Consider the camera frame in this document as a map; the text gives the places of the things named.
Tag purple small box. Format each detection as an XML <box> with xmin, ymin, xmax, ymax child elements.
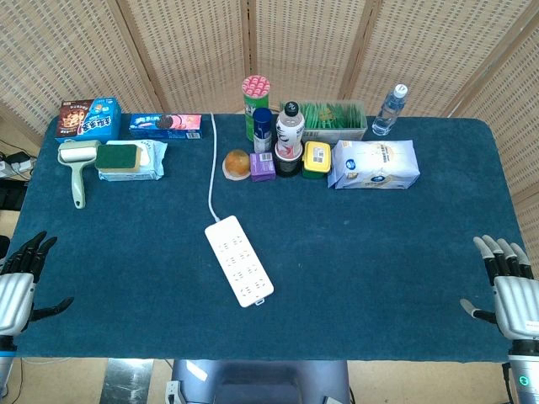
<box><xmin>248</xmin><ymin>151</ymin><xmax>277</xmax><ymax>183</ymax></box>

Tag white blue tissue pack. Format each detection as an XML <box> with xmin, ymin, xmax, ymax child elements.
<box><xmin>327</xmin><ymin>139</ymin><xmax>421</xmax><ymax>190</ymax></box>

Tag green yellow sponge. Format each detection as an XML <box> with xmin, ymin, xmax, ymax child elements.
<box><xmin>94</xmin><ymin>143</ymin><xmax>142</xmax><ymax>173</ymax></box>

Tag dark blue can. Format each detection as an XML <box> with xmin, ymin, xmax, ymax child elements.
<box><xmin>253</xmin><ymin>107</ymin><xmax>274</xmax><ymax>155</ymax></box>

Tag brown blue snack box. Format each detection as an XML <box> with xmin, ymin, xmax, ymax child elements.
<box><xmin>55</xmin><ymin>97</ymin><xmax>123</xmax><ymax>145</ymax></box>

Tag wrapped bun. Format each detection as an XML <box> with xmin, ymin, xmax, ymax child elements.
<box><xmin>221</xmin><ymin>148</ymin><xmax>253</xmax><ymax>182</ymax></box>

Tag white power strip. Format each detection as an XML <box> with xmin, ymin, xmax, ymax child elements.
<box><xmin>204</xmin><ymin>215</ymin><xmax>275</xmax><ymax>309</ymax></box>

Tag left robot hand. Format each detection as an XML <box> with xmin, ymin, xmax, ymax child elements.
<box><xmin>0</xmin><ymin>230</ymin><xmax>75</xmax><ymax>337</ymax></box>

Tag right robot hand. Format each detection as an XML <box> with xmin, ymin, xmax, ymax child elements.
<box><xmin>459</xmin><ymin>234</ymin><xmax>539</xmax><ymax>343</ymax></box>

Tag green lint roller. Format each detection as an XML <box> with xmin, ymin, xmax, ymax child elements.
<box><xmin>57</xmin><ymin>140</ymin><xmax>101</xmax><ymax>210</ymax></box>

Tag black cup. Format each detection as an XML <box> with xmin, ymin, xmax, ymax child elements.
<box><xmin>274</xmin><ymin>141</ymin><xmax>305</xmax><ymax>179</ymax></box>

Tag woven folding screen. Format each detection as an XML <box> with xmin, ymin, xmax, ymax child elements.
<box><xmin>0</xmin><ymin>0</ymin><xmax>539</xmax><ymax>270</ymax></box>

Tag white drink bottle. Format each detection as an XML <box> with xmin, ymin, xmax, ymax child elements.
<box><xmin>275</xmin><ymin>100</ymin><xmax>306</xmax><ymax>162</ymax></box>

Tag blue table cloth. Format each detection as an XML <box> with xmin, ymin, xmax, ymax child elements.
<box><xmin>8</xmin><ymin>112</ymin><xmax>531</xmax><ymax>364</ymax></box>

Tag clear water bottle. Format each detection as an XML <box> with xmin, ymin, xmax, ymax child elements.
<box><xmin>371</xmin><ymin>83</ymin><xmax>409</xmax><ymax>137</ymax></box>

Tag thin white cable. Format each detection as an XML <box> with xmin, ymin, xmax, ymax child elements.
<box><xmin>207</xmin><ymin>112</ymin><xmax>221</xmax><ymax>223</ymax></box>

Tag blue cookie box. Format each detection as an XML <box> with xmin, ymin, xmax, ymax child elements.
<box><xmin>128</xmin><ymin>113</ymin><xmax>204</xmax><ymax>141</ymax></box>

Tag yellow lidded box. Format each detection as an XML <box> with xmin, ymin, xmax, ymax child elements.
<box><xmin>301</xmin><ymin>141</ymin><xmax>333</xmax><ymax>180</ymax></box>

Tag green chips can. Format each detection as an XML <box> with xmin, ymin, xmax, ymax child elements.
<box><xmin>241</xmin><ymin>74</ymin><xmax>271</xmax><ymax>142</ymax></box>

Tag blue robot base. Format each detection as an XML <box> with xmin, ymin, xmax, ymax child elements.
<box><xmin>164</xmin><ymin>359</ymin><xmax>351</xmax><ymax>404</ymax></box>

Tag blue wet wipes pack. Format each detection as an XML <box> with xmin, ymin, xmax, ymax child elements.
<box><xmin>98</xmin><ymin>139</ymin><xmax>168</xmax><ymax>183</ymax></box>

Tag clear box green packets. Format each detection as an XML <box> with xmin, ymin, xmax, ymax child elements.
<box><xmin>280</xmin><ymin>99</ymin><xmax>369</xmax><ymax>147</ymax></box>

